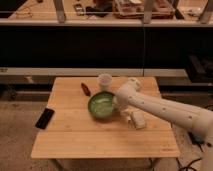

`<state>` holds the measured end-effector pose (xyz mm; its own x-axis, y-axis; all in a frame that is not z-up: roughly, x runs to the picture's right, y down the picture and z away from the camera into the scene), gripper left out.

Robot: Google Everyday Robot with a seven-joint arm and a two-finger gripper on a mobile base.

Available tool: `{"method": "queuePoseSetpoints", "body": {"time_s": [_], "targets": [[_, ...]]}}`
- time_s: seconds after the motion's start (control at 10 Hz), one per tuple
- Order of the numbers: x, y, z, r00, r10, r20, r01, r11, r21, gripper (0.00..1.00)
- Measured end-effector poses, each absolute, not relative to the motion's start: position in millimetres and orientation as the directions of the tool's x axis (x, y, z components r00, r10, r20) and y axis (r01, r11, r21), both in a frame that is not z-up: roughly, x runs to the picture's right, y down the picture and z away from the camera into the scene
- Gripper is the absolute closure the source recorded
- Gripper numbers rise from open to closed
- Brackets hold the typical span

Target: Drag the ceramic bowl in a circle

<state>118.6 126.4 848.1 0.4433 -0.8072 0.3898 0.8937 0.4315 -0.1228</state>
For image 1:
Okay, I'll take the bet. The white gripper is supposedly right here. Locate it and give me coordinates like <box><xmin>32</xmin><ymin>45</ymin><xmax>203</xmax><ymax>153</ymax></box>
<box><xmin>113</xmin><ymin>84</ymin><xmax>134</xmax><ymax>110</ymax></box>

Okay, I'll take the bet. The green ceramic bowl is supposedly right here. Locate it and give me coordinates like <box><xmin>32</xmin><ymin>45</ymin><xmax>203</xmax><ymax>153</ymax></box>
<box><xmin>88</xmin><ymin>91</ymin><xmax>115</xmax><ymax>119</ymax></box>

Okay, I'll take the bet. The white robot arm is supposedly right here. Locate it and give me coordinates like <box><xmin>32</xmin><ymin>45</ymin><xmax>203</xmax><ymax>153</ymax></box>
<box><xmin>115</xmin><ymin>78</ymin><xmax>213</xmax><ymax>171</ymax></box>

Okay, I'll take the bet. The clear plastic cup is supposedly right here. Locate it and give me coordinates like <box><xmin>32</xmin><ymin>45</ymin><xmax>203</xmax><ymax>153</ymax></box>
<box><xmin>97</xmin><ymin>74</ymin><xmax>112</xmax><ymax>91</ymax></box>

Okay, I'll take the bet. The wooden table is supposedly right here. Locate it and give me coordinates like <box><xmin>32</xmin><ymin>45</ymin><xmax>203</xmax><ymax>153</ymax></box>
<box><xmin>31</xmin><ymin>77</ymin><xmax>180</xmax><ymax>159</ymax></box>

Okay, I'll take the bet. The black box on right shelf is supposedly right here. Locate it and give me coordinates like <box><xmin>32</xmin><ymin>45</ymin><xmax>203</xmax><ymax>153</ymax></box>
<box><xmin>185</xmin><ymin>55</ymin><xmax>213</xmax><ymax>83</ymax></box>

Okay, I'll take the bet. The black smartphone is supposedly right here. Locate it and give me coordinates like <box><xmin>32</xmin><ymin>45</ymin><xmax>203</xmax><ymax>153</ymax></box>
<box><xmin>35</xmin><ymin>108</ymin><xmax>54</xmax><ymax>129</ymax></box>

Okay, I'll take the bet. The tray of items on shelf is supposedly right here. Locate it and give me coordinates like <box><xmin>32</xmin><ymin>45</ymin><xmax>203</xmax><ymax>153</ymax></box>
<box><xmin>113</xmin><ymin>0</ymin><xmax>175</xmax><ymax>19</ymax></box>

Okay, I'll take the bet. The black cable on floor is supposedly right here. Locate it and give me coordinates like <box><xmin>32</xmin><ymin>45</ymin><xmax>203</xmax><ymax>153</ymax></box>
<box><xmin>175</xmin><ymin>131</ymin><xmax>208</xmax><ymax>171</ymax></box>

